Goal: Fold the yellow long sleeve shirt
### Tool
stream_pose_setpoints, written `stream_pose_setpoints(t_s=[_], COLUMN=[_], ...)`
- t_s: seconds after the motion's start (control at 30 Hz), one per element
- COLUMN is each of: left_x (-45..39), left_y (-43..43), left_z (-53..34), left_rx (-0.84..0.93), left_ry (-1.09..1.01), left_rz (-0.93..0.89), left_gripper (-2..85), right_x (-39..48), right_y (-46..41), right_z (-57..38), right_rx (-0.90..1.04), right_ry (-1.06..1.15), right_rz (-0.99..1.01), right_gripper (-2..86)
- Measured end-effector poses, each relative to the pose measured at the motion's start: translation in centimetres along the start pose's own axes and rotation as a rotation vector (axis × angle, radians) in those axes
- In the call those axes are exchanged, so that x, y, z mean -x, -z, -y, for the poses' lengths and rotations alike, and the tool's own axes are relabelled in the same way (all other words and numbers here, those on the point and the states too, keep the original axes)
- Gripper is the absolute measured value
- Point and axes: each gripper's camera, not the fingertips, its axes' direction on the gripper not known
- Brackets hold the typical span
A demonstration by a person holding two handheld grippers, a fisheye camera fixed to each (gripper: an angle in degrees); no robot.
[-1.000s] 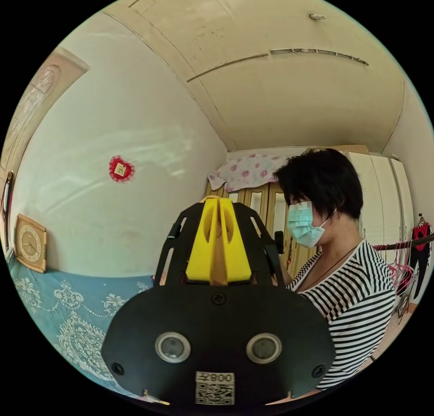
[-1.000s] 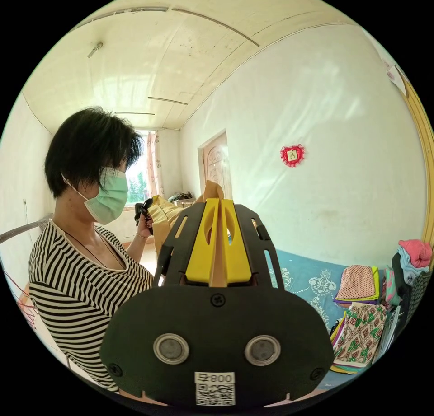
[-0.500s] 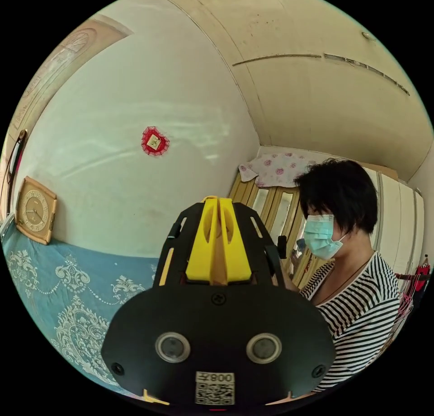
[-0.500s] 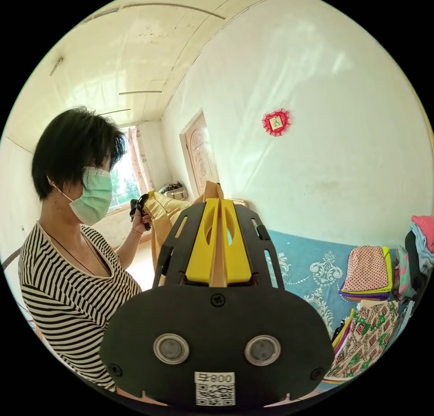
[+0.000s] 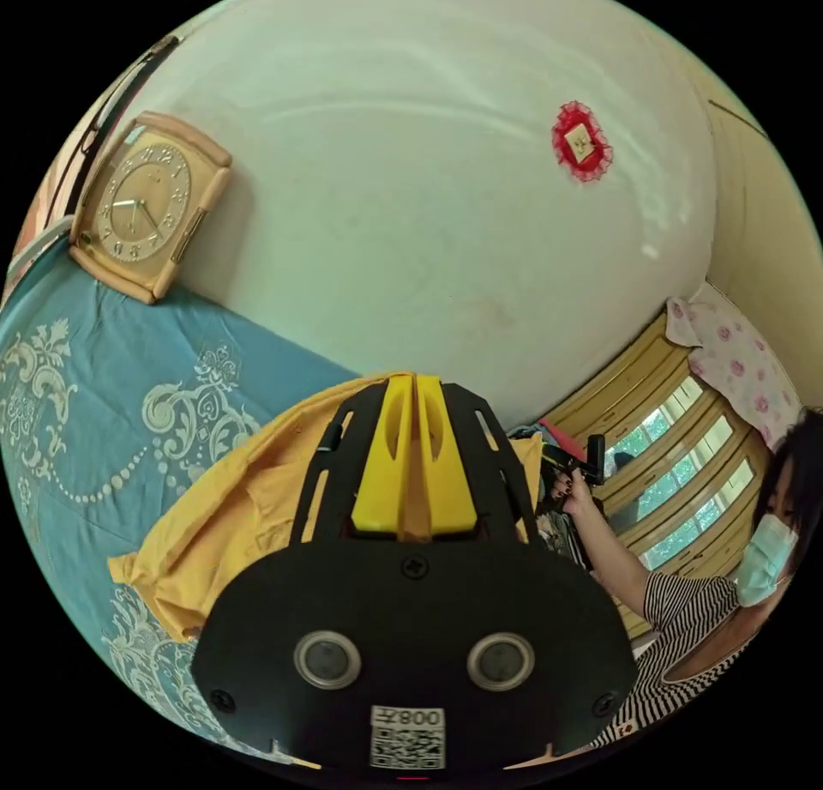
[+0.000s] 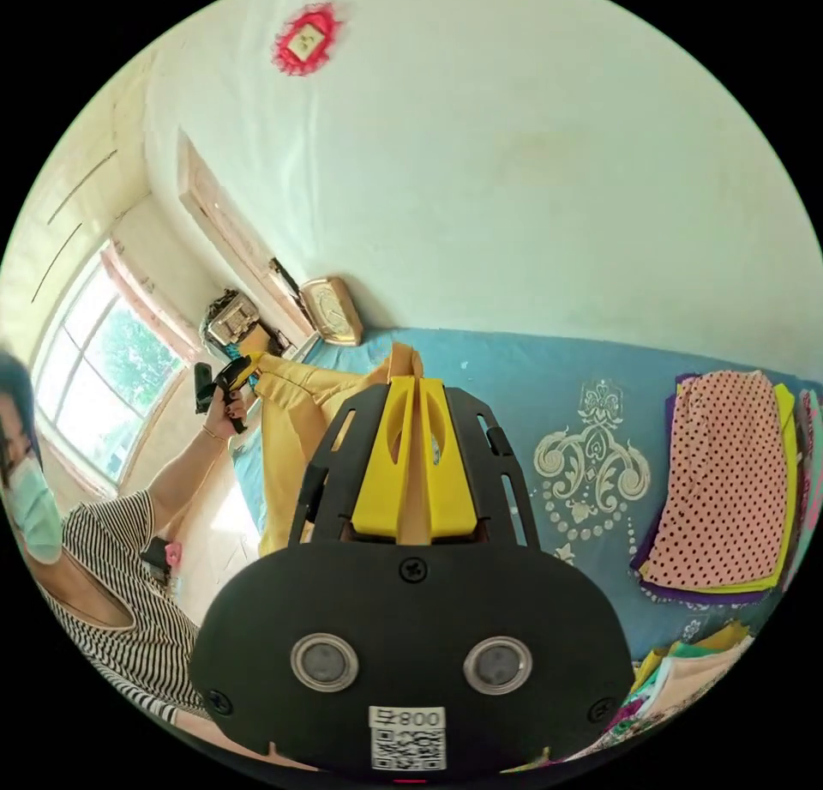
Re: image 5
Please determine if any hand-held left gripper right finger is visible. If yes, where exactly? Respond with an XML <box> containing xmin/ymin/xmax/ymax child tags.
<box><xmin>416</xmin><ymin>374</ymin><xmax>479</xmax><ymax>538</ymax></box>

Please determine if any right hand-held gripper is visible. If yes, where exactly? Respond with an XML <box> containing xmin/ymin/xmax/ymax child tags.
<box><xmin>542</xmin><ymin>443</ymin><xmax>597</xmax><ymax>484</ymax></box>

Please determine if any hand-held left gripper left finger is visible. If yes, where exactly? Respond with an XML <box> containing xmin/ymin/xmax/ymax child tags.
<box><xmin>351</xmin><ymin>376</ymin><xmax>413</xmax><ymax>534</ymax></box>

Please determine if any yellow long sleeve shirt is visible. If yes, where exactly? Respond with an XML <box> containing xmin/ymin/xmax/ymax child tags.
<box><xmin>107</xmin><ymin>370</ymin><xmax>545</xmax><ymax>644</ymax></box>

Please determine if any person's right forearm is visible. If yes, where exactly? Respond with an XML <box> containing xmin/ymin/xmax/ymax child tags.
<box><xmin>570</xmin><ymin>505</ymin><xmax>652</xmax><ymax>616</ymax></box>

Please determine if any person's right hand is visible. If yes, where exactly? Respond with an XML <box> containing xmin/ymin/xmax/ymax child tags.
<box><xmin>552</xmin><ymin>467</ymin><xmax>610</xmax><ymax>520</ymax></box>

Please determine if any pile of clothes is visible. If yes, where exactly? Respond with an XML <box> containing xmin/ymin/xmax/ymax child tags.
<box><xmin>506</xmin><ymin>419</ymin><xmax>596</xmax><ymax>574</ymax></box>

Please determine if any pink flowered curtain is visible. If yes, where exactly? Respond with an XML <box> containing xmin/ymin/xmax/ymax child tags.
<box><xmin>664</xmin><ymin>297</ymin><xmax>806</xmax><ymax>451</ymax></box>

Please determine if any person's body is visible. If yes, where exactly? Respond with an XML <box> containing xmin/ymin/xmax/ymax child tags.
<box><xmin>588</xmin><ymin>406</ymin><xmax>823</xmax><ymax>751</ymax></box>

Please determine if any bed with blue printed sheet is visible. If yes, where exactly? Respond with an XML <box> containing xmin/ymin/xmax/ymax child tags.
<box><xmin>0</xmin><ymin>249</ymin><xmax>387</xmax><ymax>767</ymax></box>

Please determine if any beige square clock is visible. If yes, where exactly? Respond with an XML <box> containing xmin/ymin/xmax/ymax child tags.
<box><xmin>66</xmin><ymin>110</ymin><xmax>233</xmax><ymax>306</ymax></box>

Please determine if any window with yellow frame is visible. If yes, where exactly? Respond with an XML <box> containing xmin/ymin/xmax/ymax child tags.
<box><xmin>543</xmin><ymin>313</ymin><xmax>776</xmax><ymax>588</ymax></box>

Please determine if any wall switch with red lace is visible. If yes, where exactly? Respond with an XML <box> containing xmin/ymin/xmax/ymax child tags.
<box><xmin>550</xmin><ymin>100</ymin><xmax>615</xmax><ymax>184</ymax></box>

